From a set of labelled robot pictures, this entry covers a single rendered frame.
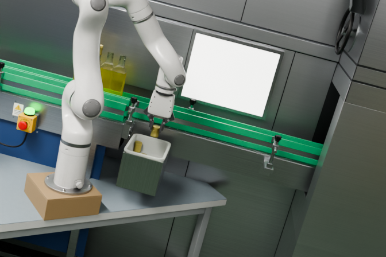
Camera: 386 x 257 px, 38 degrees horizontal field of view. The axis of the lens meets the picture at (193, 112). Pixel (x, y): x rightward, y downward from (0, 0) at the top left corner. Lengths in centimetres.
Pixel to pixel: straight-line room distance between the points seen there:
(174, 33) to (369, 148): 100
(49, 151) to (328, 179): 124
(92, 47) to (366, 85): 107
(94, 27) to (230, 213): 129
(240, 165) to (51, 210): 87
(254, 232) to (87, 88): 127
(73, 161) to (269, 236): 118
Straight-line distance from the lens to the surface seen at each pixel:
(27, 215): 223
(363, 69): 228
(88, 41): 207
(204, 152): 253
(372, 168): 241
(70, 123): 220
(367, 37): 226
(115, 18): 263
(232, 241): 295
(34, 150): 263
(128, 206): 241
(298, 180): 257
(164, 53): 215
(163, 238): 298
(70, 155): 219
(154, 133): 234
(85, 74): 209
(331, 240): 253
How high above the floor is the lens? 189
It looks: 17 degrees down
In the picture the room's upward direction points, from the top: 14 degrees clockwise
